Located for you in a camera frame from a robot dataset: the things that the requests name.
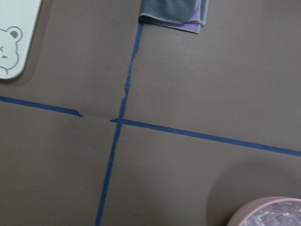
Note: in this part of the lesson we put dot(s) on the cream bear tray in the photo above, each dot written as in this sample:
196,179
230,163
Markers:
17,24

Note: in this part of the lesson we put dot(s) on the ice cubes in bowl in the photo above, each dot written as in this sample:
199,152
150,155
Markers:
277,214

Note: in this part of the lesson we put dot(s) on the grey folded cloth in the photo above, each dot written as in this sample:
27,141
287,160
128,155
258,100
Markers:
183,15

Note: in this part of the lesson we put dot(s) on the pink bowl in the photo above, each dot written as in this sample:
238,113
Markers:
246,211

